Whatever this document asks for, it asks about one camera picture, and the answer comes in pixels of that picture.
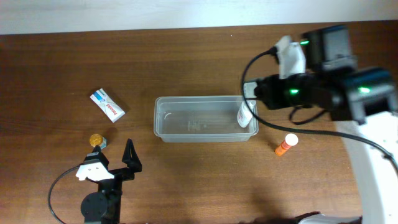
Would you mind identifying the white dropper bottle clear cap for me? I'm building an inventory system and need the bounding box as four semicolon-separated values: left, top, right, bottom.
237;100;256;128

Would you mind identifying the white Panadol box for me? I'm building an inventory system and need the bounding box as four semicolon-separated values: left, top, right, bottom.
90;88;125;123

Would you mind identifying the orange bottle white cap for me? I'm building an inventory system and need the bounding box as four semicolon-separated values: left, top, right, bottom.
274;133;299;156

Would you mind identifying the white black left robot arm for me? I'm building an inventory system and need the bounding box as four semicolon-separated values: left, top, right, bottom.
76;139;142;224

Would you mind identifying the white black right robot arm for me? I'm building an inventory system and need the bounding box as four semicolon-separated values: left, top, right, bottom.
241;25;397;223

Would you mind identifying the clear plastic container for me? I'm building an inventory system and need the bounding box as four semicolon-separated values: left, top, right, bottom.
154;95;259;142

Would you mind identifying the gold lid small jar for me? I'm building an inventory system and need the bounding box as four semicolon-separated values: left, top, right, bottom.
89;134;107;149

